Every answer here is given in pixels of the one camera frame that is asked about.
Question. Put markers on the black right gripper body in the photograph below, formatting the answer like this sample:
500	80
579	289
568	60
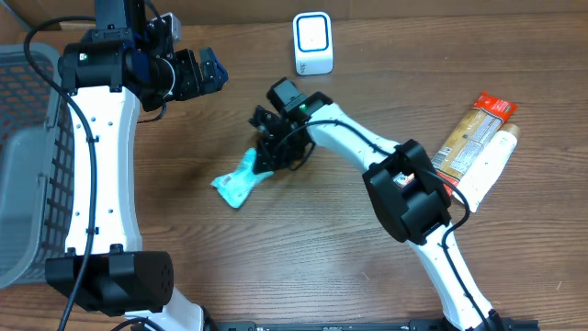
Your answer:
293	152

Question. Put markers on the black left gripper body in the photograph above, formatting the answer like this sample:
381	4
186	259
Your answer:
187	77

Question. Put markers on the teal snack pouch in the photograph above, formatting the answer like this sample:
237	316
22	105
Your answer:
236	186

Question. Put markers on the orange brown snack packet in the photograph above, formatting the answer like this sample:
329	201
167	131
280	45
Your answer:
472	134

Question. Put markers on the white tube gold cap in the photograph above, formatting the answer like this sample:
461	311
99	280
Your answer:
489	165

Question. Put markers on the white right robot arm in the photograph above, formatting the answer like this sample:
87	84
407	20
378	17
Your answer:
409	198

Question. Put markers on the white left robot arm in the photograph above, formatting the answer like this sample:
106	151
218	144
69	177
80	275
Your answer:
108	78

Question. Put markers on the white barcode scanner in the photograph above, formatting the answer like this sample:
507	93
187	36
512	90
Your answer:
313	43

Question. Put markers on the grey plastic mesh basket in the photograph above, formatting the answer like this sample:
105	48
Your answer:
37	170

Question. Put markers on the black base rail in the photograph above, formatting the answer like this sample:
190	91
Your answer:
413	325

